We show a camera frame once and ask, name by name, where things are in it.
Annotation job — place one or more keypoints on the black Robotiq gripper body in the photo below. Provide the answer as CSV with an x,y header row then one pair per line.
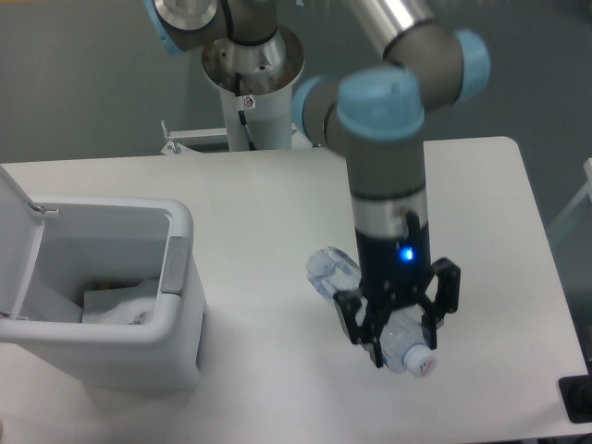
x,y
394,274

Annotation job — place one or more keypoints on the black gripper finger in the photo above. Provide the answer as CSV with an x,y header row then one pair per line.
x,y
363,321
446,299

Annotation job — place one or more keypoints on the crushed clear plastic bottle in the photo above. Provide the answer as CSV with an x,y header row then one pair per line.
x,y
333,273

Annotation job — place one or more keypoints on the white plastic packaging bag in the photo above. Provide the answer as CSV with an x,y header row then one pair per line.
x,y
145,300

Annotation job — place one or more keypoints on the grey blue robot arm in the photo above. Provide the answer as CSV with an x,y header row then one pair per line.
x,y
372,118

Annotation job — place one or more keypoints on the white trash can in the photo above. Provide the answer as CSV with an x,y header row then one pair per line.
x,y
104,289

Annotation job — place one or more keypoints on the white trash can lid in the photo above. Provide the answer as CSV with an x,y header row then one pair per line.
x,y
21,234

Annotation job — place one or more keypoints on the black device at table edge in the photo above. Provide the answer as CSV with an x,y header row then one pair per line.
x,y
576,396

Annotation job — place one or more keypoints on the white frame at right edge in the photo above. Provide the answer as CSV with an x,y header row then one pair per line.
x,y
573,212

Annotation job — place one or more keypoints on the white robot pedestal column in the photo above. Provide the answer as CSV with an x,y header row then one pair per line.
x,y
255,82

